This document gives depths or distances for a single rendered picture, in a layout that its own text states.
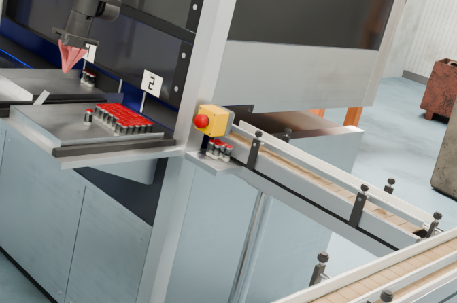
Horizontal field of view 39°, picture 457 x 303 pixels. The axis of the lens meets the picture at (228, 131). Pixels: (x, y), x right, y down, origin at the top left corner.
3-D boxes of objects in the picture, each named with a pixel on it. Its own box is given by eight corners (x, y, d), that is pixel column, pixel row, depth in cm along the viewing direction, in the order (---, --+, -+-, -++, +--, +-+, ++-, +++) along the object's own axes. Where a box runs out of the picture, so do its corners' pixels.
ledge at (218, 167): (217, 154, 195) (219, 148, 194) (248, 171, 187) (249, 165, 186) (184, 158, 185) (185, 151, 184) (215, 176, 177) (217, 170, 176)
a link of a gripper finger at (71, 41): (79, 78, 160) (91, 42, 158) (56, 73, 154) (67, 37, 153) (64, 69, 164) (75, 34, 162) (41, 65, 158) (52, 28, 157)
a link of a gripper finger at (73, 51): (88, 79, 162) (98, 44, 160) (64, 75, 156) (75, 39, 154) (73, 71, 166) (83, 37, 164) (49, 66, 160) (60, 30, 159)
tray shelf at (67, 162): (70, 79, 235) (71, 74, 234) (199, 153, 192) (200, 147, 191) (-62, 79, 199) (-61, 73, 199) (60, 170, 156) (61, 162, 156)
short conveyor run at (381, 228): (204, 159, 192) (215, 111, 188) (238, 155, 204) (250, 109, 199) (402, 274, 150) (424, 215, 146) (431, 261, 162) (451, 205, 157)
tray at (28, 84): (79, 78, 231) (80, 69, 230) (122, 102, 215) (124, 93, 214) (-11, 78, 206) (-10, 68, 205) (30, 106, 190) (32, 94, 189)
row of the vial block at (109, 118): (97, 117, 194) (100, 103, 193) (133, 139, 183) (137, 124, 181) (91, 117, 192) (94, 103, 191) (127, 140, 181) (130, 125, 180)
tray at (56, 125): (109, 113, 202) (111, 102, 201) (161, 144, 186) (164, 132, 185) (8, 117, 177) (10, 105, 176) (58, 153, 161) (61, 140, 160)
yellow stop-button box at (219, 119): (211, 126, 186) (217, 103, 184) (228, 136, 181) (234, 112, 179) (192, 128, 180) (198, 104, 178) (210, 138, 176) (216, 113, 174)
